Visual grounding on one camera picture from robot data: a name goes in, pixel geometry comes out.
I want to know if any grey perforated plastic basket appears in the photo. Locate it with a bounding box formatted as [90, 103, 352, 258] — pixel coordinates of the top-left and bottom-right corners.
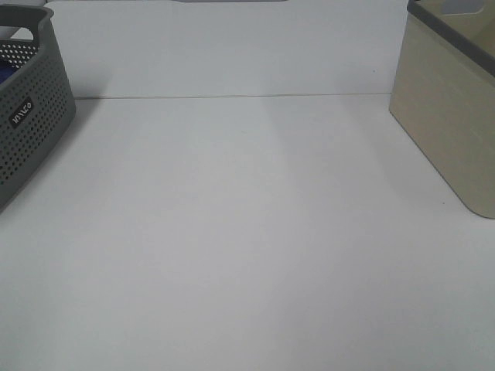
[1, 4, 76, 206]

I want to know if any blue towel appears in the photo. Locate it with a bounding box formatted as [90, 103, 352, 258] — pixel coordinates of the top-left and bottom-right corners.
[0, 59, 19, 84]

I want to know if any beige plastic storage bin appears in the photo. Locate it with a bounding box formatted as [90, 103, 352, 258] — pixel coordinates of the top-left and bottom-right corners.
[389, 1, 494, 219]

